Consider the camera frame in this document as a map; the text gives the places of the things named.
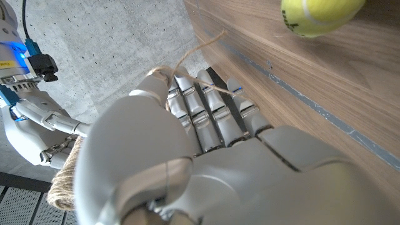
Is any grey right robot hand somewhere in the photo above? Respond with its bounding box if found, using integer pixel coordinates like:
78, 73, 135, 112
1, 90, 92, 170

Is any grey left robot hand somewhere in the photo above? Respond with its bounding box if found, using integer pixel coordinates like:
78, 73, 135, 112
73, 65, 400, 225

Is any brown twine spool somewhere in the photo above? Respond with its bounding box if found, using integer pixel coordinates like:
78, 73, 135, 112
46, 29, 235, 212

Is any yellow tennis ball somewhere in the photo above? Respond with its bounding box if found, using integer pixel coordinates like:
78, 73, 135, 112
280, 0, 366, 39

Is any grey perforated panel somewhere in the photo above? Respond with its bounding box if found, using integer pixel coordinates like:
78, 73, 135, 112
0, 186, 79, 225

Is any wooden panel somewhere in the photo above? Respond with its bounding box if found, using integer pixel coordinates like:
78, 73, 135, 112
199, 27, 400, 173

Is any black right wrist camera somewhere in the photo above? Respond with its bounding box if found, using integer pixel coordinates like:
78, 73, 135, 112
29, 53, 59, 83

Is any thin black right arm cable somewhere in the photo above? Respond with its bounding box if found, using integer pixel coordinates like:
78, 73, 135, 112
21, 0, 41, 56

